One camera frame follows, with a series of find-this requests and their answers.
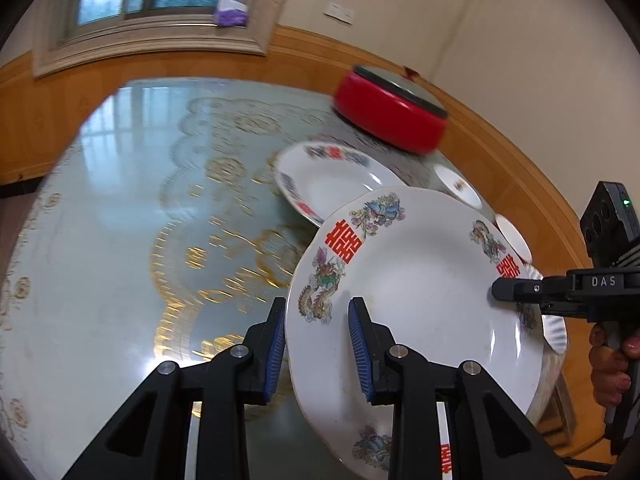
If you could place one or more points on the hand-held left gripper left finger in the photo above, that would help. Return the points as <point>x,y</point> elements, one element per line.
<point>272,355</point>

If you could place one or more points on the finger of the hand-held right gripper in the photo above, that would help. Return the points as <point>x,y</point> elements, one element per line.
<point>565,311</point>
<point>520,289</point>

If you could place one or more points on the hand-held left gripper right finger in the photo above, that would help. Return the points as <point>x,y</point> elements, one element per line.
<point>360,355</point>

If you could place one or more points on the blue striped white bowl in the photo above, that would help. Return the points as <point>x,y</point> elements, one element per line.
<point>552,332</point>

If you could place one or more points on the red bowl white inside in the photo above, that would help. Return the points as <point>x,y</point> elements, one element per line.
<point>512,235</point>

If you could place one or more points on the dragon print white plate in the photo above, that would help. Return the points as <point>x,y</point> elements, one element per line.
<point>425,270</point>
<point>330,185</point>

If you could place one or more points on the white bowl with bear print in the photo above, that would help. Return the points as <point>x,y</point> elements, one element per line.
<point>457,185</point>

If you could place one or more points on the person's right hand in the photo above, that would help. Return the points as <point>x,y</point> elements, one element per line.
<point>606,360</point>

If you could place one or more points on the red cooking pot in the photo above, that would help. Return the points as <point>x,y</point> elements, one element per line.
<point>385,117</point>

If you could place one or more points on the grey pot lid red knob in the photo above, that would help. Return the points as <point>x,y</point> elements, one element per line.
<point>400,85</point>

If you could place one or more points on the purple tissue box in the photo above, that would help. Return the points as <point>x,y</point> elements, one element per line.
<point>231,14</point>

